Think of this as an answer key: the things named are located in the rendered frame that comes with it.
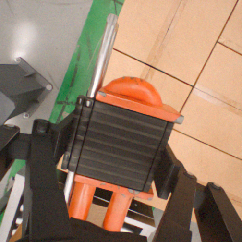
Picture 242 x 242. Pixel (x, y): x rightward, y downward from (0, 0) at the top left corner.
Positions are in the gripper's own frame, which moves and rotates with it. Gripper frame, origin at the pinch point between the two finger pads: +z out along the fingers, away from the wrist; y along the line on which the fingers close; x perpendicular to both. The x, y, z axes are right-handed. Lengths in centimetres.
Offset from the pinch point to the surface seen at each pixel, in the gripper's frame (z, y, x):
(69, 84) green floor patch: 121, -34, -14
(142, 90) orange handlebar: -0.3, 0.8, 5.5
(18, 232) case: 39, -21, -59
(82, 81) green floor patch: 121, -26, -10
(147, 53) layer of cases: 67, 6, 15
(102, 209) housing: 2.9, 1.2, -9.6
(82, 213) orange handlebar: -0.3, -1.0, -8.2
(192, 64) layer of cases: 67, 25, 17
